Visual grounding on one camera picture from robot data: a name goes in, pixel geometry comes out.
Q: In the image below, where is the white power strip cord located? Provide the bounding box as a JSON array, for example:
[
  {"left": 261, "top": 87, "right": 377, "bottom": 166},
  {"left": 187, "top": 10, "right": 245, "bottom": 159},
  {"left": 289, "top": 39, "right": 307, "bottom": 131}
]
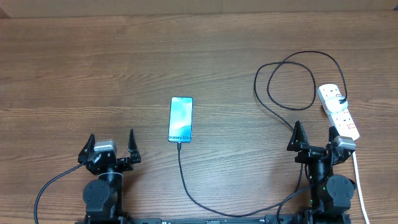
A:
[{"left": 351, "top": 151, "right": 370, "bottom": 224}]

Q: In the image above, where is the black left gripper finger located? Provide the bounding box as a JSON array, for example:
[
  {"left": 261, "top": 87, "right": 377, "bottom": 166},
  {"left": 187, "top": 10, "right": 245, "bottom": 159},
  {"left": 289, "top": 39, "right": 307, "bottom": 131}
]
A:
[
  {"left": 127, "top": 129, "right": 141, "bottom": 164},
  {"left": 78, "top": 134, "right": 95, "bottom": 164}
]

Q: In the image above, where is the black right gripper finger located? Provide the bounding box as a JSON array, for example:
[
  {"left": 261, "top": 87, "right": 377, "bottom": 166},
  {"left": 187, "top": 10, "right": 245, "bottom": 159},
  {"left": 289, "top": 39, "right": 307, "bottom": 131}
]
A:
[
  {"left": 287, "top": 121, "right": 309, "bottom": 152},
  {"left": 328, "top": 126, "right": 340, "bottom": 144}
]

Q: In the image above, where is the white power strip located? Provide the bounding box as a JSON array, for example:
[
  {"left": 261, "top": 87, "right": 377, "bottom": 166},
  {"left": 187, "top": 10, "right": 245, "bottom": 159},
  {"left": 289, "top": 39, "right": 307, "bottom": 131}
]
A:
[{"left": 317, "top": 84, "right": 360, "bottom": 141}]

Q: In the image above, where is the black USB charging cable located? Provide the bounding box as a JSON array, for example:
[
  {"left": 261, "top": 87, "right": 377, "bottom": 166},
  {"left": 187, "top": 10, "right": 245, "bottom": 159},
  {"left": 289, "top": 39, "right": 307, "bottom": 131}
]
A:
[{"left": 176, "top": 50, "right": 349, "bottom": 218}]

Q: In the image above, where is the blue Galaxy smartphone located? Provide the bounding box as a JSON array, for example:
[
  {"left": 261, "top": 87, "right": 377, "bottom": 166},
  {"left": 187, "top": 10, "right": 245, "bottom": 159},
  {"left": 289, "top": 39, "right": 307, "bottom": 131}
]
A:
[{"left": 168, "top": 96, "right": 193, "bottom": 142}]

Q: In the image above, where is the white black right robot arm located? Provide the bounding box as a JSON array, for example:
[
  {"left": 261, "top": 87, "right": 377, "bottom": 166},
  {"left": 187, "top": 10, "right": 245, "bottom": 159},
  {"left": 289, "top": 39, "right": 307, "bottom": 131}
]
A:
[{"left": 275, "top": 121, "right": 356, "bottom": 223}]

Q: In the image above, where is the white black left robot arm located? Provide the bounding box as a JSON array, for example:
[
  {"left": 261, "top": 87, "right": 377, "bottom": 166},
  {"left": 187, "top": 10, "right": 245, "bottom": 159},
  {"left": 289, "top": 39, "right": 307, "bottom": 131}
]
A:
[{"left": 33, "top": 129, "right": 141, "bottom": 224}]

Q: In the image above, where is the white charger plug adapter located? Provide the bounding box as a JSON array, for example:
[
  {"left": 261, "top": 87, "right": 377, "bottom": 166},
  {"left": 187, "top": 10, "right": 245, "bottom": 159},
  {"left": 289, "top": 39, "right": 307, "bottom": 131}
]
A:
[{"left": 323, "top": 96, "right": 348, "bottom": 114}]

